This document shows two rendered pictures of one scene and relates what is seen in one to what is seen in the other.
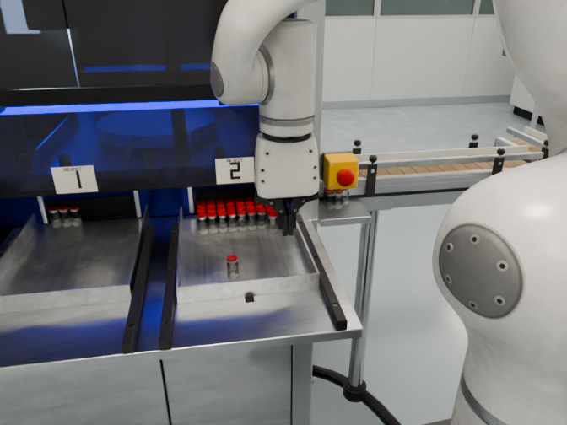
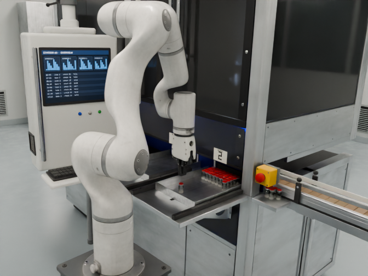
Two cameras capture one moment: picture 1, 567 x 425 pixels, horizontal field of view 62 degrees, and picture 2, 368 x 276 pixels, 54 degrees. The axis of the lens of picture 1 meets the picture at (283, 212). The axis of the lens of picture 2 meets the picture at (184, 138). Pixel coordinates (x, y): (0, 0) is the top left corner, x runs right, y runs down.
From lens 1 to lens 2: 1.16 m
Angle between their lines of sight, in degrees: 54
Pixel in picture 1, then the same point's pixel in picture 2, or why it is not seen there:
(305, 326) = (167, 212)
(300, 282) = (188, 202)
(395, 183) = (312, 201)
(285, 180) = (177, 150)
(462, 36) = not seen: outside the picture
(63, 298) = not seen: hidden behind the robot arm
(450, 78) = not seen: outside the picture
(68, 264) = (155, 167)
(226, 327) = (151, 200)
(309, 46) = (182, 102)
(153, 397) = (181, 252)
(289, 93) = (174, 117)
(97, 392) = (166, 235)
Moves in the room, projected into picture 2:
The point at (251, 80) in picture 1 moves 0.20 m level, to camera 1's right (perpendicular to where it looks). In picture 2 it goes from (161, 109) to (189, 120)
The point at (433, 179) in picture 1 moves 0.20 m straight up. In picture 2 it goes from (338, 210) to (345, 161)
